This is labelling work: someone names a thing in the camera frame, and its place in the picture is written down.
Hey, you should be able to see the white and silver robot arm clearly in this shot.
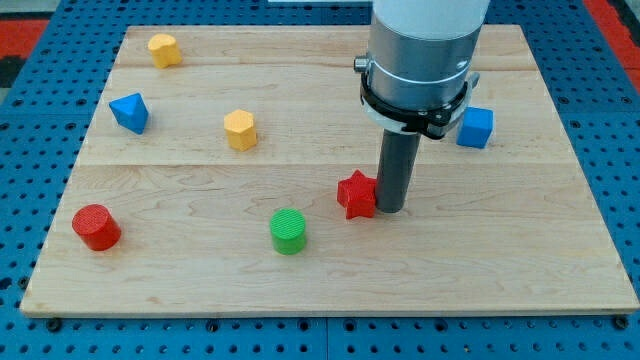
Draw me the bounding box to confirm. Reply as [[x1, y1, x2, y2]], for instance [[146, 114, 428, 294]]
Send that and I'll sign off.
[[367, 0, 490, 110]]

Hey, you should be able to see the blue cube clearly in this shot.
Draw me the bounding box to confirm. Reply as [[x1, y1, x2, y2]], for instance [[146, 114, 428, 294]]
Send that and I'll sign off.
[[456, 107, 494, 149]]

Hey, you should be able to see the wooden board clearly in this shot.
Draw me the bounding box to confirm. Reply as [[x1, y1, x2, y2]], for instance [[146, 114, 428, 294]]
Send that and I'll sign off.
[[20, 25, 639, 318]]

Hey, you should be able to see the red star block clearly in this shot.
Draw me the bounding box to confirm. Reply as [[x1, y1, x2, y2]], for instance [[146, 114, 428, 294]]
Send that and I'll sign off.
[[337, 169, 376, 219]]

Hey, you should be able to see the green cylinder block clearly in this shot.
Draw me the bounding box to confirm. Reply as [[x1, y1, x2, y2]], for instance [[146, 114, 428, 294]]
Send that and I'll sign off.
[[269, 208, 306, 255]]

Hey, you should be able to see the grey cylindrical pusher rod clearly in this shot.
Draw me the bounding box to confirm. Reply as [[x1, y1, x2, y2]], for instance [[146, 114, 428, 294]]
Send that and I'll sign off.
[[375, 130, 421, 213]]

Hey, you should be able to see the yellow hexagon block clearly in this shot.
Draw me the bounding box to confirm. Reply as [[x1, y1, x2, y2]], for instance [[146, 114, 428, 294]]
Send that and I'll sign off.
[[223, 109, 258, 151]]

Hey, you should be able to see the yellow heart block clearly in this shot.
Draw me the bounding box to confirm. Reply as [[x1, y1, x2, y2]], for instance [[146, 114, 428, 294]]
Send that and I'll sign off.
[[147, 33, 182, 69]]

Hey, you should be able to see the blue triangular block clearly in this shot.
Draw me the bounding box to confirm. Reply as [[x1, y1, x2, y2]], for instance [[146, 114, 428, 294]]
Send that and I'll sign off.
[[109, 93, 149, 135]]

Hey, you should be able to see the red cylinder block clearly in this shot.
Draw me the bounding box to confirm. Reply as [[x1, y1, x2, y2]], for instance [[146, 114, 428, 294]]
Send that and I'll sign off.
[[72, 204, 122, 251]]

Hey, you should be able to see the black clamp ring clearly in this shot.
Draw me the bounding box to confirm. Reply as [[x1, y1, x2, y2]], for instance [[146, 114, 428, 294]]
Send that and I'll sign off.
[[353, 55, 481, 141]]

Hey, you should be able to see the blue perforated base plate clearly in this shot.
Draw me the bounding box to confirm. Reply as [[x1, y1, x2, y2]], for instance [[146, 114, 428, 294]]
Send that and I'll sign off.
[[1, 0, 639, 359]]

